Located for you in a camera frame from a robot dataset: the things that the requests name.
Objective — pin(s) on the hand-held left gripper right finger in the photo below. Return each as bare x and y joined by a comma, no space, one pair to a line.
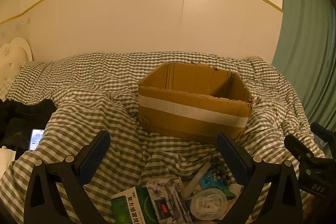
232,158

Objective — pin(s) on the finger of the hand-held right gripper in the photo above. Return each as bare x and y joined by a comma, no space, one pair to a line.
298,146
321,132

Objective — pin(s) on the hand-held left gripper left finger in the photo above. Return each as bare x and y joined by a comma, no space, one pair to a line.
97,158

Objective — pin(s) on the blue snack packet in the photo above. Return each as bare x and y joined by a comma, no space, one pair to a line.
210,180

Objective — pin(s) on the white plastic bottle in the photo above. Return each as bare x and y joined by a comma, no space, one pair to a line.
197,179

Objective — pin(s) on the clear cotton swab container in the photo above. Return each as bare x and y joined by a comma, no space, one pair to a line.
207,204

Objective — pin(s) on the green medicine box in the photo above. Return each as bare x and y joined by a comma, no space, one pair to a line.
131,208

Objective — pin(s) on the brown cardboard box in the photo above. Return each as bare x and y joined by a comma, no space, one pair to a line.
183,113

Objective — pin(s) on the floral tissue packet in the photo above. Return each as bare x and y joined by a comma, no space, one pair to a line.
168,200

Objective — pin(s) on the smartphone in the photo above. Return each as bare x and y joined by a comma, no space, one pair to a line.
36,138

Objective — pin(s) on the green checked blanket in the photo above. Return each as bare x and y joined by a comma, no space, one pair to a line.
92,77

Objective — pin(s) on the black clothing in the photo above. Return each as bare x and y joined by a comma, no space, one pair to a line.
15,119

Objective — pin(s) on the white paper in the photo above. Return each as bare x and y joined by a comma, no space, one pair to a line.
6,158

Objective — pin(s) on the green curtain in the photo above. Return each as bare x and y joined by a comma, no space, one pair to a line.
302,43

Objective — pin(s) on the white quilted pillow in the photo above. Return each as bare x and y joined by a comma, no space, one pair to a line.
5,87

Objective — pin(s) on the white headboard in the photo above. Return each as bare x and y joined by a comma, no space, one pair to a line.
15,56

